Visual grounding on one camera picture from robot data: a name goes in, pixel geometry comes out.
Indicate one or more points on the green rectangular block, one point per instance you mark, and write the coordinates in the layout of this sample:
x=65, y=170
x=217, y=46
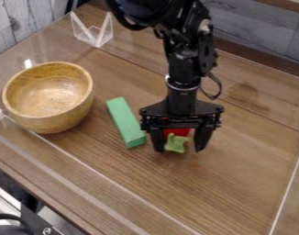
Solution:
x=126, y=123

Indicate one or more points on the wooden bowl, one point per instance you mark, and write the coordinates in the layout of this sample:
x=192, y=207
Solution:
x=49, y=97

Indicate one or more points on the black metal table frame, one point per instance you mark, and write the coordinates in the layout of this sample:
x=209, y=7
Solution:
x=29, y=223

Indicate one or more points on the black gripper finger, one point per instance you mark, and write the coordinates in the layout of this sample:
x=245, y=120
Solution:
x=202, y=136
x=158, y=138

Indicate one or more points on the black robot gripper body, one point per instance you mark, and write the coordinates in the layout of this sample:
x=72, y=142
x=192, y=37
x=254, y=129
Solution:
x=181, y=111

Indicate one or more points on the red plush fruit green leaf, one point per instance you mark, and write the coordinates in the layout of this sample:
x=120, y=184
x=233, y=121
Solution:
x=177, y=139

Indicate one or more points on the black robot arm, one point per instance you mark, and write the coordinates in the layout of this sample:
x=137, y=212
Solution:
x=182, y=23

